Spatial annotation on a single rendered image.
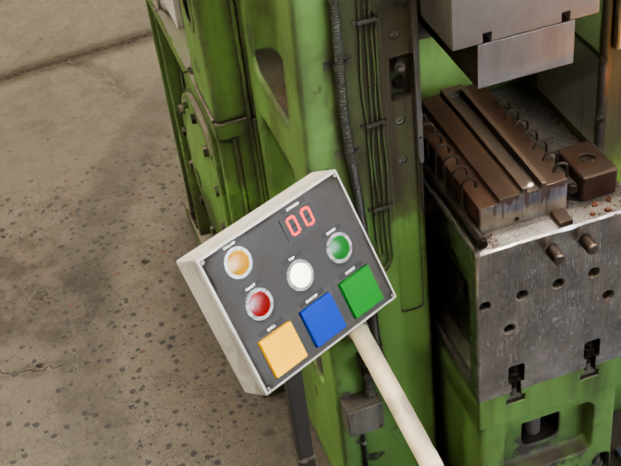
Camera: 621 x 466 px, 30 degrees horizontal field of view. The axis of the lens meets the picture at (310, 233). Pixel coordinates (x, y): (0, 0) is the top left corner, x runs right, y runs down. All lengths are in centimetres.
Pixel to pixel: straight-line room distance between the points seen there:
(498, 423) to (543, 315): 33
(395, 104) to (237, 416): 131
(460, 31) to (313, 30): 27
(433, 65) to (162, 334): 136
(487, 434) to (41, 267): 182
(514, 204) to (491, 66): 35
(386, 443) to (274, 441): 42
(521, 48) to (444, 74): 59
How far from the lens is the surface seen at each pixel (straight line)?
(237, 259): 203
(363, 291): 218
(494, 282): 246
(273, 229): 208
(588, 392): 286
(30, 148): 463
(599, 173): 250
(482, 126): 262
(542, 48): 225
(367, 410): 279
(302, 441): 250
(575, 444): 304
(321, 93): 226
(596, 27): 253
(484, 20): 216
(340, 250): 215
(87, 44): 523
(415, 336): 276
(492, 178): 246
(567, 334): 267
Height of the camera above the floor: 248
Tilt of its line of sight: 39 degrees down
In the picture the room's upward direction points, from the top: 7 degrees counter-clockwise
